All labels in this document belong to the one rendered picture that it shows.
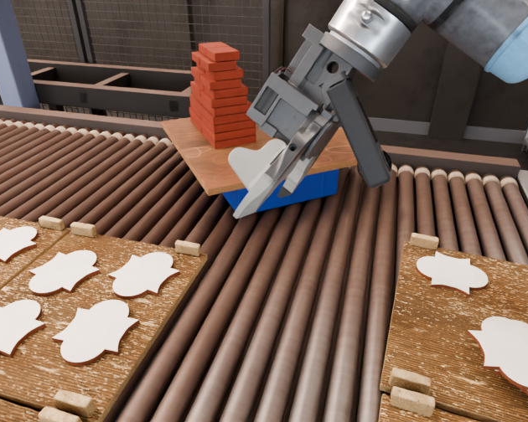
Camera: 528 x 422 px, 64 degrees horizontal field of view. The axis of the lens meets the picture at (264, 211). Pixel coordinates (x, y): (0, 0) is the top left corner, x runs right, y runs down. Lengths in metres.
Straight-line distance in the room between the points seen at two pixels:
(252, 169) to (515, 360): 0.52
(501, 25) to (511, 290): 0.62
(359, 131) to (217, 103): 0.75
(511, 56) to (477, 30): 0.04
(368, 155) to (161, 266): 0.58
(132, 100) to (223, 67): 0.78
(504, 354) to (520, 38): 0.49
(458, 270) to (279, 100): 0.63
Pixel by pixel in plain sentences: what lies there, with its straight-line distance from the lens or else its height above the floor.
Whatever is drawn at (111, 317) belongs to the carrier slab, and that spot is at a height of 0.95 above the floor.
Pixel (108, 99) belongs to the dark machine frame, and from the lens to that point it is 1.92.
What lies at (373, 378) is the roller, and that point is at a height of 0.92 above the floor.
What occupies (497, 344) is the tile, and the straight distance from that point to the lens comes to 0.79.
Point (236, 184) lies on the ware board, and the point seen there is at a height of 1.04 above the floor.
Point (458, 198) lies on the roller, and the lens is 1.31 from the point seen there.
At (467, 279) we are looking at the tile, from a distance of 0.96.
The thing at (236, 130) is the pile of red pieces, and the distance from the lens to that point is 1.20.
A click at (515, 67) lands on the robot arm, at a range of 0.49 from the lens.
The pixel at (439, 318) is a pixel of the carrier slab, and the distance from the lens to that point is 0.86.
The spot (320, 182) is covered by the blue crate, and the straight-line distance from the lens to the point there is 1.17.
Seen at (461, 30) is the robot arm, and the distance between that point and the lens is 0.47.
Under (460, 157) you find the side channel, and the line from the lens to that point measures 1.49.
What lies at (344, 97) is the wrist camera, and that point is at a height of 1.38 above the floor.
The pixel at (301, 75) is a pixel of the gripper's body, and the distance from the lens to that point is 0.47.
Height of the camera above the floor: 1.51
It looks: 32 degrees down
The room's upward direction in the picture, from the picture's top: straight up
